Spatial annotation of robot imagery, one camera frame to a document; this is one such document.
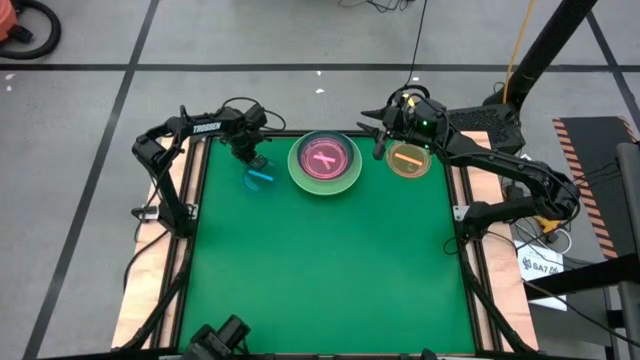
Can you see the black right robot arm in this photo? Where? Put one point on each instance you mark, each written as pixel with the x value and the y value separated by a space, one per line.
pixel 500 162

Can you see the black aluminium table frame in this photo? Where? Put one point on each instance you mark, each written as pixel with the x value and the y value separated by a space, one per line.
pixel 197 190

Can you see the black perforated stand base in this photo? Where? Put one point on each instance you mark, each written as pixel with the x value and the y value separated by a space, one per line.
pixel 482 125

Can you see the grey vertical post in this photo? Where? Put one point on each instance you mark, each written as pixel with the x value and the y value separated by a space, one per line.
pixel 630 225

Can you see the orange vacuum cleaner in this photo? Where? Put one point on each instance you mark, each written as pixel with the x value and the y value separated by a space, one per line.
pixel 6 20

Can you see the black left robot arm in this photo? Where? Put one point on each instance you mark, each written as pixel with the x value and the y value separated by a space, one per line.
pixel 205 127

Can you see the black flat crossbar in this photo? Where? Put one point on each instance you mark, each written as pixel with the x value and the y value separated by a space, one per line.
pixel 585 277

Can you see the plywood table board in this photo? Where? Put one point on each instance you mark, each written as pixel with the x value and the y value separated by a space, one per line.
pixel 137 280

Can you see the yellow plug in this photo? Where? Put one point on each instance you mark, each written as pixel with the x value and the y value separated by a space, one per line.
pixel 547 225

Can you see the clear pink plate with tape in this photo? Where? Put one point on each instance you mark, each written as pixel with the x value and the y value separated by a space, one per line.
pixel 320 152

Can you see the black hazard-striped floor mat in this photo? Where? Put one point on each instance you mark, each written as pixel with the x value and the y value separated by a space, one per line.
pixel 595 150

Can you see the black table-level camera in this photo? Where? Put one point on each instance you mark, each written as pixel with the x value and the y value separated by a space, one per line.
pixel 217 337

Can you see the pink bowl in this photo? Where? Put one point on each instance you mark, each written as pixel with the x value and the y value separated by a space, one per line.
pixel 301 150

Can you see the clear orange plate with tape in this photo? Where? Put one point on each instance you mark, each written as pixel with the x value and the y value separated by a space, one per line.
pixel 409 162

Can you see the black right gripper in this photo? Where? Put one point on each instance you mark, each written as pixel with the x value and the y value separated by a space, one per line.
pixel 415 122

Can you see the pink plastic plate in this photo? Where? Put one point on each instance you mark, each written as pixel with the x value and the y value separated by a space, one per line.
pixel 333 166

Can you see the white paper label sheet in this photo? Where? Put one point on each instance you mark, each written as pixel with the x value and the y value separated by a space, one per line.
pixel 537 265

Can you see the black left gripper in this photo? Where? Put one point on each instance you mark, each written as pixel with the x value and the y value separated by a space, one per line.
pixel 245 145

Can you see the clear blue plate with tape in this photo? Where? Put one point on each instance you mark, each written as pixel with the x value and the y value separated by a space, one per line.
pixel 259 179

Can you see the black thick stand pole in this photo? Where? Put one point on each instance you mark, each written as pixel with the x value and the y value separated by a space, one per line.
pixel 545 45

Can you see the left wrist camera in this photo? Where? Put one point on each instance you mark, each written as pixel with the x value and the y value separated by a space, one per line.
pixel 256 117

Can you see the large green plastic plate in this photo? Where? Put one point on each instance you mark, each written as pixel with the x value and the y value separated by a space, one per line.
pixel 325 187

